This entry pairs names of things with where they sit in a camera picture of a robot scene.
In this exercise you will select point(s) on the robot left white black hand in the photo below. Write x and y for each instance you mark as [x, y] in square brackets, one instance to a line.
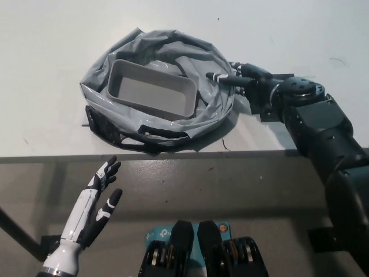
[83, 210]

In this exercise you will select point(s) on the robot right black white hand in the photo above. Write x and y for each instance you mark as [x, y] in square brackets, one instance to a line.
[259, 89]

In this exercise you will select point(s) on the small grey rectangular basket container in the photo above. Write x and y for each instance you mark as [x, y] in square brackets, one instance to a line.
[152, 89]

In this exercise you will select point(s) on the grey black plastic bag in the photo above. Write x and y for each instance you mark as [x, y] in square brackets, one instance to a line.
[95, 95]

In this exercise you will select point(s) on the black tape patch on table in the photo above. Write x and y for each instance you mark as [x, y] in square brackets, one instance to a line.
[266, 116]

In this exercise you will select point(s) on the black metal table leg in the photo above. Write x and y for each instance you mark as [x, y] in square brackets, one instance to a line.
[20, 233]

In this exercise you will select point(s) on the teal TP-Link box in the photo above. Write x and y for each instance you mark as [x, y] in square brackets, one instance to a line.
[157, 233]

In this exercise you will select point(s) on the robot left black torso block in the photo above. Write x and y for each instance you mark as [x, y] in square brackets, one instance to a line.
[181, 239]

